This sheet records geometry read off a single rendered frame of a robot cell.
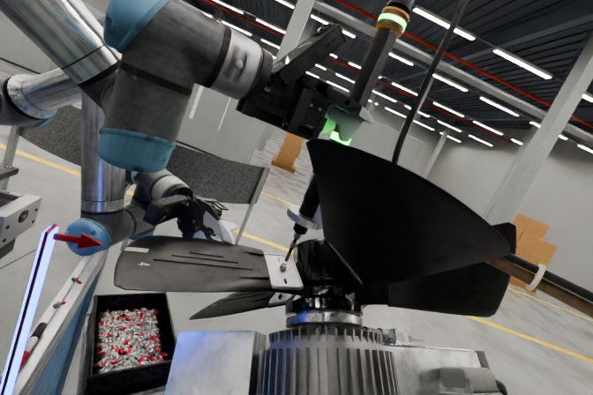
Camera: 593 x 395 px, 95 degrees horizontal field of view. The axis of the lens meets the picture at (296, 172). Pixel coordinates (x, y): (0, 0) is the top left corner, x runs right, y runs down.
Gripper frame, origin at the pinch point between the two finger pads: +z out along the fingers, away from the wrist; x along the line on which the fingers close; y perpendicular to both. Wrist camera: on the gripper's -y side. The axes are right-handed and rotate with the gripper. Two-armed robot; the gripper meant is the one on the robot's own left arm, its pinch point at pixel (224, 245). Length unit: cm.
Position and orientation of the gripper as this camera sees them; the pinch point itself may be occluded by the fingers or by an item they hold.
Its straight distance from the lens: 56.0
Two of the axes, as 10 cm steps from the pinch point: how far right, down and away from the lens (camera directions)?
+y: 4.7, 1.6, 8.7
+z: 7.7, 4.2, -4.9
